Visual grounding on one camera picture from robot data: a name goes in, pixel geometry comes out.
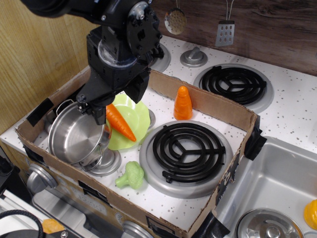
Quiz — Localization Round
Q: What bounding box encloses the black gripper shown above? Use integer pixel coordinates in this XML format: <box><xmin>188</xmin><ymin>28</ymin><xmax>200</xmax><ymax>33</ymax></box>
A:
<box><xmin>76</xmin><ymin>27</ymin><xmax>151</xmax><ymax>125</ymax></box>

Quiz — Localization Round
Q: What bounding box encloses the orange toy carrot green stem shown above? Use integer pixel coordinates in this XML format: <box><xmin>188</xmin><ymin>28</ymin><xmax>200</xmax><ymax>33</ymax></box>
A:
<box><xmin>106</xmin><ymin>104</ymin><xmax>136</xmax><ymax>142</ymax></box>

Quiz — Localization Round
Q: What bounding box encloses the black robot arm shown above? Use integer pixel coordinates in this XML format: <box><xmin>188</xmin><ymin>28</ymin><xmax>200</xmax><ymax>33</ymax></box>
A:
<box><xmin>24</xmin><ymin>0</ymin><xmax>162</xmax><ymax>125</ymax></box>

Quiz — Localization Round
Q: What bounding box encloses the light green plastic plate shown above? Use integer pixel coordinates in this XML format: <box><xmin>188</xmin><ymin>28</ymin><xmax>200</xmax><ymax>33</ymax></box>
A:
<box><xmin>107</xmin><ymin>94</ymin><xmax>151</xmax><ymax>150</ymax></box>

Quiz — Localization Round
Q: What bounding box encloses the stainless steel pot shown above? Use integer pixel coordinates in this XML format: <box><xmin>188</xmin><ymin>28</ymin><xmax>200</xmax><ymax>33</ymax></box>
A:
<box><xmin>48</xmin><ymin>100</ymin><xmax>112</xmax><ymax>171</ymax></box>

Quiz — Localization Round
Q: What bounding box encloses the back left black burner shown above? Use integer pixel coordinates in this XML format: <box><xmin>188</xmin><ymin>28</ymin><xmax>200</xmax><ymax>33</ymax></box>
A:
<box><xmin>149</xmin><ymin>44</ymin><xmax>171</xmax><ymax>73</ymax></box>

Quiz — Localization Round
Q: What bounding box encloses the black burner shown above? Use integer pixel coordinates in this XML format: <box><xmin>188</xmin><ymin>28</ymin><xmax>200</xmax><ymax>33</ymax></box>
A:
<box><xmin>139</xmin><ymin>120</ymin><xmax>233</xmax><ymax>199</ymax></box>
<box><xmin>193</xmin><ymin>63</ymin><xmax>274</xmax><ymax>114</ymax></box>
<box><xmin>149</xmin><ymin>44</ymin><xmax>171</xmax><ymax>73</ymax></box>

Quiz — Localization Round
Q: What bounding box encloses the silver knob under pot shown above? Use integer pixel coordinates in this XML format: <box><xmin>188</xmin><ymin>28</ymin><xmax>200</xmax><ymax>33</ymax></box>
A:
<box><xmin>84</xmin><ymin>149</ymin><xmax>121</xmax><ymax>177</ymax></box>

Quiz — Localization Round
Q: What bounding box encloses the orange cone-shaped toy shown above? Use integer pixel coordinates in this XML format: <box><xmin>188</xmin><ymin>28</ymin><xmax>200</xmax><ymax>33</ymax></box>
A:
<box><xmin>173</xmin><ymin>86</ymin><xmax>193</xmax><ymax>120</ymax></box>

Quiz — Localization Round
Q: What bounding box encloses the green toy broccoli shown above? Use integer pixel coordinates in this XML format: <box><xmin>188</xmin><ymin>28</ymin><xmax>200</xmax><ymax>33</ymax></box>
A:
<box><xmin>115</xmin><ymin>161</ymin><xmax>144</xmax><ymax>189</ymax></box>

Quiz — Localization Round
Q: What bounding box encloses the silver stove knob top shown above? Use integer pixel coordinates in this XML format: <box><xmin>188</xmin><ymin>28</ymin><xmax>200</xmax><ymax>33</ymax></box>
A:
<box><xmin>180</xmin><ymin>47</ymin><xmax>208</xmax><ymax>68</ymax></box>

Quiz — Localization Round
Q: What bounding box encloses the front right black burner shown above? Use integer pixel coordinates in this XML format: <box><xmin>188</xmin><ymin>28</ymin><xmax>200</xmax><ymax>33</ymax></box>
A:
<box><xmin>139</xmin><ymin>120</ymin><xmax>233</xmax><ymax>199</ymax></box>

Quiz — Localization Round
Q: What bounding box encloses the hanging perforated metal spoon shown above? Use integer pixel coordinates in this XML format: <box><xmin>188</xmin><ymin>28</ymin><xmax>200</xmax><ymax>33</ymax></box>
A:
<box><xmin>164</xmin><ymin>0</ymin><xmax>187</xmax><ymax>35</ymax></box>

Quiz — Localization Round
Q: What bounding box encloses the silver front knob left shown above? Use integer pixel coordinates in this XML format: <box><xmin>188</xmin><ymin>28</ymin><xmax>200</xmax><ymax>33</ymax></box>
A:
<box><xmin>27</xmin><ymin>164</ymin><xmax>58</xmax><ymax>194</ymax></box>

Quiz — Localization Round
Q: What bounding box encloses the back right black burner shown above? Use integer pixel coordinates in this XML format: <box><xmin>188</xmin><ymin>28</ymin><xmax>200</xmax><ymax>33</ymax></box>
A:
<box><xmin>193</xmin><ymin>63</ymin><xmax>274</xmax><ymax>114</ymax></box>

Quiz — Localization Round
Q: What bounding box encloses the hanging slotted metal spatula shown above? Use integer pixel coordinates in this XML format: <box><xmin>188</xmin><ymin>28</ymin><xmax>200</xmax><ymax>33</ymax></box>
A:
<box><xmin>215</xmin><ymin>0</ymin><xmax>235</xmax><ymax>47</ymax></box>

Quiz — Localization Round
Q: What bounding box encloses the silver front knob middle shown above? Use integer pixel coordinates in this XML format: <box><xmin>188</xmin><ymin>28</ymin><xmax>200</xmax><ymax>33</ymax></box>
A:
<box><xmin>121</xmin><ymin>221</ymin><xmax>148</xmax><ymax>238</ymax></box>

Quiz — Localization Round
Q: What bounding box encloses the brown cardboard fence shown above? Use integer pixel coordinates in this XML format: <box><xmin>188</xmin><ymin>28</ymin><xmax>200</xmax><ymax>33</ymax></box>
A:
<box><xmin>16</xmin><ymin>67</ymin><xmax>261</xmax><ymax>238</ymax></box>

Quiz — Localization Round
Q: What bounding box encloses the orange toy bottom left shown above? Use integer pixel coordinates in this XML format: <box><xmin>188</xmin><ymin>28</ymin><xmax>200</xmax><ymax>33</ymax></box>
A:
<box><xmin>42</xmin><ymin>219</ymin><xmax>65</xmax><ymax>234</ymax></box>

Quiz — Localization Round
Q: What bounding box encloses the silver toy sink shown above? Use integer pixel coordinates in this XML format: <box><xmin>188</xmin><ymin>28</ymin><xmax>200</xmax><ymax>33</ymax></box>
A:
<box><xmin>216</xmin><ymin>137</ymin><xmax>317</xmax><ymax>238</ymax></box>

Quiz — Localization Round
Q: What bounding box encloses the silver pot lid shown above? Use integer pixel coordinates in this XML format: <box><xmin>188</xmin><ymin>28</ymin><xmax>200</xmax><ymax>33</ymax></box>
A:
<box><xmin>235</xmin><ymin>208</ymin><xmax>304</xmax><ymax>238</ymax></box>

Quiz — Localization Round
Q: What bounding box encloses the yellow toy in sink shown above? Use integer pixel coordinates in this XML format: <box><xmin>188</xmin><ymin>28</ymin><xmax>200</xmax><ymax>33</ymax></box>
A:
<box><xmin>304</xmin><ymin>200</ymin><xmax>317</xmax><ymax>230</ymax></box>

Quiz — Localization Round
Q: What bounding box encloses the black cable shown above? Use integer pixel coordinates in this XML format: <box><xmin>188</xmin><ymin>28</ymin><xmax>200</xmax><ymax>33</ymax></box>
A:
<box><xmin>0</xmin><ymin>209</ymin><xmax>46</xmax><ymax>238</ymax></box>

